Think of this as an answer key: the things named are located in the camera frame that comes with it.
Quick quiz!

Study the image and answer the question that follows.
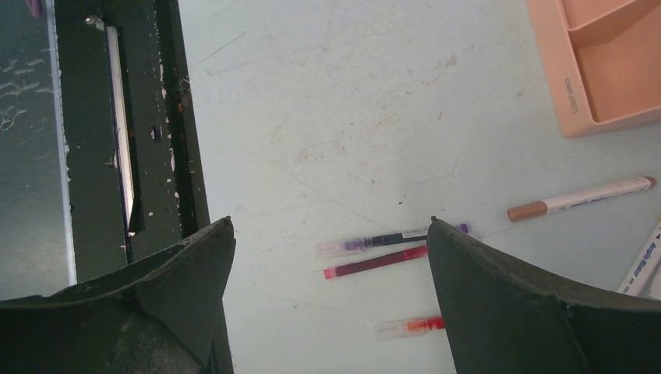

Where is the yellow cap white marker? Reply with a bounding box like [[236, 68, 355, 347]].
[[617, 222, 660, 296]]

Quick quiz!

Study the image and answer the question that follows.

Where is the orange red gel pen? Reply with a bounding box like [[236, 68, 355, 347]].
[[374, 316, 446, 340]]

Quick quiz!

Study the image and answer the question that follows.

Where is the dark red gel pen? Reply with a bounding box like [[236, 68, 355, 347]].
[[323, 245, 428, 280]]

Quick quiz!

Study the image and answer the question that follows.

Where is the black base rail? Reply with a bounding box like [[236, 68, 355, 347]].
[[51, 0, 236, 374]]

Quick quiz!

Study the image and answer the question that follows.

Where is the orange plastic file organizer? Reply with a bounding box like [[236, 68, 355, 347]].
[[526, 0, 660, 138]]

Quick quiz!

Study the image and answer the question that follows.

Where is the purple gel pen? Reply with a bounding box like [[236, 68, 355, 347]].
[[313, 223, 470, 260]]

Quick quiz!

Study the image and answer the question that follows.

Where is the brown cap white marker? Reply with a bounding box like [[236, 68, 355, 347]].
[[507, 176, 657, 222]]

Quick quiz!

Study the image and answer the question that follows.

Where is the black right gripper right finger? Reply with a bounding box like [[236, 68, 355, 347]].
[[426, 218, 660, 373]]

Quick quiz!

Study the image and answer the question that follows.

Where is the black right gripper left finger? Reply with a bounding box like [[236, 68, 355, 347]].
[[1, 217, 235, 373]]

